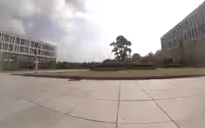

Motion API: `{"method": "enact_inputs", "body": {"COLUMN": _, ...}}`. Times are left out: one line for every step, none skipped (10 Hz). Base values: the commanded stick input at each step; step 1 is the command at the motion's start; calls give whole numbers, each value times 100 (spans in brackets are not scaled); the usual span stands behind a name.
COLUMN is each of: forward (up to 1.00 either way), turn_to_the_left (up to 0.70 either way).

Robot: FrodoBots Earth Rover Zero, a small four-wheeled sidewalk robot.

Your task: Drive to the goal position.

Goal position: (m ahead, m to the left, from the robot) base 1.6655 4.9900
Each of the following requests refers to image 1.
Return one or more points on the pale pole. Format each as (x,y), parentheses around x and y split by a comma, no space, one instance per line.
(36,61)

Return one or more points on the dark kerb edge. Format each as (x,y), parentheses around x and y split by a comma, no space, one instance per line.
(100,78)

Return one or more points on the large grey windowed building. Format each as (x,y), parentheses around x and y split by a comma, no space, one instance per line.
(193,36)

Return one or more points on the pale multi-storey building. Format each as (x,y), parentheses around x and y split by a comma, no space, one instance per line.
(16,48)

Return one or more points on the dark low hedge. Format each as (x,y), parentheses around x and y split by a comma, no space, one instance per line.
(123,65)

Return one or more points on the grey concrete slab pavement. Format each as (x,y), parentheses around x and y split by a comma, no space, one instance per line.
(90,100)

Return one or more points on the green grass lawn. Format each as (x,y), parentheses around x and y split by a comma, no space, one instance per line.
(136,72)

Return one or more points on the tall dark tree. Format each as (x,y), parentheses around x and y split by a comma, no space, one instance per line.
(121,47)

